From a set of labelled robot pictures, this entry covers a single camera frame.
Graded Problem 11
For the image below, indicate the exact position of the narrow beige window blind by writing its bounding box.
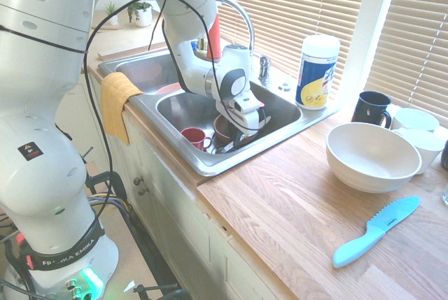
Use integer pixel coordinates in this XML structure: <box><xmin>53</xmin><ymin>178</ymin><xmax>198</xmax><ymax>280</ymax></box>
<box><xmin>363</xmin><ymin>0</ymin><xmax>448</xmax><ymax>128</ymax></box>

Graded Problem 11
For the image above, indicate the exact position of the white cup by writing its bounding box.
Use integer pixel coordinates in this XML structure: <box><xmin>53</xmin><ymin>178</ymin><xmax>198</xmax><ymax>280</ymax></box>
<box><xmin>391</xmin><ymin>107</ymin><xmax>441</xmax><ymax>134</ymax></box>

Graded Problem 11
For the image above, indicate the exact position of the chrome gooseneck faucet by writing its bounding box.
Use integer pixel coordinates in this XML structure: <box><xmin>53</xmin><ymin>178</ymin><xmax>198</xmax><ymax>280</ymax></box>
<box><xmin>212</xmin><ymin>0</ymin><xmax>256</xmax><ymax>74</ymax></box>

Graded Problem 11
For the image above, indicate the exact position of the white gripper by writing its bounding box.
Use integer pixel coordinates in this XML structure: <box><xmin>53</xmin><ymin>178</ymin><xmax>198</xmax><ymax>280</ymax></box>
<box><xmin>214</xmin><ymin>99</ymin><xmax>274</xmax><ymax>149</ymax></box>

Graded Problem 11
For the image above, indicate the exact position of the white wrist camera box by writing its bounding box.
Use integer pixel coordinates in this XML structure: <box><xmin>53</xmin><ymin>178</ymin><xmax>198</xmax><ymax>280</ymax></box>
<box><xmin>226</xmin><ymin>94</ymin><xmax>265</xmax><ymax>115</ymax></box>

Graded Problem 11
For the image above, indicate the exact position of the disinfecting wipes canister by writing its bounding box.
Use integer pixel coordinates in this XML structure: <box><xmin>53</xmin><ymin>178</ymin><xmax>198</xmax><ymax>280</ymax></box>
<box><xmin>294</xmin><ymin>34</ymin><xmax>342</xmax><ymax>111</ymax></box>

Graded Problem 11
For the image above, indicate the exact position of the wide beige window blind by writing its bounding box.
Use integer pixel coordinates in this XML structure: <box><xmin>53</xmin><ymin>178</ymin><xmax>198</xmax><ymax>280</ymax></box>
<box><xmin>202</xmin><ymin>0</ymin><xmax>372</xmax><ymax>92</ymax></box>

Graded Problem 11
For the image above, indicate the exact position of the brown wooden bowl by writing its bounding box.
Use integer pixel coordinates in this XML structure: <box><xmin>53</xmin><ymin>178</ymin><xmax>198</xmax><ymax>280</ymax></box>
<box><xmin>213</xmin><ymin>113</ymin><xmax>260</xmax><ymax>144</ymax></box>

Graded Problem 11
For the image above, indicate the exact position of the red enamel mug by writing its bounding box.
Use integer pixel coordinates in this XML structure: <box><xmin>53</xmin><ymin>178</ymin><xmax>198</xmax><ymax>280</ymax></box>
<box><xmin>180</xmin><ymin>127</ymin><xmax>214</xmax><ymax>152</ymax></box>

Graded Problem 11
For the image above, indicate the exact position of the dark round object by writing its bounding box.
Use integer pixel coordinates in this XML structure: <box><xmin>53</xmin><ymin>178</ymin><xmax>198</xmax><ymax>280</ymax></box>
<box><xmin>440</xmin><ymin>138</ymin><xmax>448</xmax><ymax>172</ymax></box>

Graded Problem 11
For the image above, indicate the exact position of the chrome faucet handle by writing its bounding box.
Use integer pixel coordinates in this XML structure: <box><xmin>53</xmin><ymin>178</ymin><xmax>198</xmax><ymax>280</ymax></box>
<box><xmin>258</xmin><ymin>52</ymin><xmax>274</xmax><ymax>83</ymax></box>

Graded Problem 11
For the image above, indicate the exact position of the large white bowl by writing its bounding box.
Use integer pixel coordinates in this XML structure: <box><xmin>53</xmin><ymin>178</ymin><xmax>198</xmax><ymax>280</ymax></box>
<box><xmin>325</xmin><ymin>122</ymin><xmax>424</xmax><ymax>194</ymax></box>

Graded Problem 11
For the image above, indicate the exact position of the yellow-orange dish cloth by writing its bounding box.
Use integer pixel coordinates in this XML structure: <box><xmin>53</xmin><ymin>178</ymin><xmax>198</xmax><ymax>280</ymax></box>
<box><xmin>99</xmin><ymin>71</ymin><xmax>145</xmax><ymax>147</ymax></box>

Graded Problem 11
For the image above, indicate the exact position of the orange dish soap bottle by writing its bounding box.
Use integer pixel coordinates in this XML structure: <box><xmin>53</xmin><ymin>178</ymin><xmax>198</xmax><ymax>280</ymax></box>
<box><xmin>206</xmin><ymin>13</ymin><xmax>225</xmax><ymax>62</ymax></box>

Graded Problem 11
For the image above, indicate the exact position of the white kitchen cabinet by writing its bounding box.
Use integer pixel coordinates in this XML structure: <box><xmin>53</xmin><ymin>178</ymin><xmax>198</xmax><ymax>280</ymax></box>
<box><xmin>55</xmin><ymin>69</ymin><xmax>284</xmax><ymax>300</ymax></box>

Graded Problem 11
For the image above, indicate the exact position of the stainless steel kitchen sink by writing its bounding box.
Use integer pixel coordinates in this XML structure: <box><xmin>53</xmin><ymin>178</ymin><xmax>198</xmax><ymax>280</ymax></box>
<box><xmin>97</xmin><ymin>49</ymin><xmax>341</xmax><ymax>178</ymax></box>

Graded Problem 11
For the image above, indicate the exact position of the pink bowl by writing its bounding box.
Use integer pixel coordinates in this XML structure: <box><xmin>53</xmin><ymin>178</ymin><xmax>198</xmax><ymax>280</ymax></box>
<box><xmin>153</xmin><ymin>82</ymin><xmax>183</xmax><ymax>97</ymax></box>

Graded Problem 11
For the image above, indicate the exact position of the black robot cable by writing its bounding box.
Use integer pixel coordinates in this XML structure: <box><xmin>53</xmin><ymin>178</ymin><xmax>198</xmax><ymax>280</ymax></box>
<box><xmin>85</xmin><ymin>0</ymin><xmax>225</xmax><ymax>217</ymax></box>

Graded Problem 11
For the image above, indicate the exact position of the black metal clamp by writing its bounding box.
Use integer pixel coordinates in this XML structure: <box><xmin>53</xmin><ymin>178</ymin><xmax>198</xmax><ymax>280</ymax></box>
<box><xmin>134</xmin><ymin>280</ymin><xmax>192</xmax><ymax>300</ymax></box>

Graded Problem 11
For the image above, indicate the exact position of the small white bowl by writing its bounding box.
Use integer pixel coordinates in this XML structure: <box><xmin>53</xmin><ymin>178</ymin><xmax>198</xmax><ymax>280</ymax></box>
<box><xmin>394</xmin><ymin>127</ymin><xmax>446</xmax><ymax>176</ymax></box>

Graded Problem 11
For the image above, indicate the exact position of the black ceramic mug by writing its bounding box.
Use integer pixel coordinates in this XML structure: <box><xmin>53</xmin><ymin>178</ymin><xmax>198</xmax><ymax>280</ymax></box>
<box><xmin>350</xmin><ymin>90</ymin><xmax>393</xmax><ymax>130</ymax></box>

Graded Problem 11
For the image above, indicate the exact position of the small spiky potted plant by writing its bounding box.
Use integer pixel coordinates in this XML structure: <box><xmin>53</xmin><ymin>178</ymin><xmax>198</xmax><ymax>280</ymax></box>
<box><xmin>104</xmin><ymin>1</ymin><xmax>120</xmax><ymax>27</ymax></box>

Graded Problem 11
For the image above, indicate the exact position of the light blue plastic knife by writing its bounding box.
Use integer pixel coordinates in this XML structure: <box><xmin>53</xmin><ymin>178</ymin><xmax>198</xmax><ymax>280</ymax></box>
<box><xmin>332</xmin><ymin>195</ymin><xmax>421</xmax><ymax>269</ymax></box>

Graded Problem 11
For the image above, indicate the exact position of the potted plant in white pot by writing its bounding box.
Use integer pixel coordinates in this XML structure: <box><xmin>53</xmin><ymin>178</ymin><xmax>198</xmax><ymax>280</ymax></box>
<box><xmin>126</xmin><ymin>0</ymin><xmax>154</xmax><ymax>29</ymax></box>

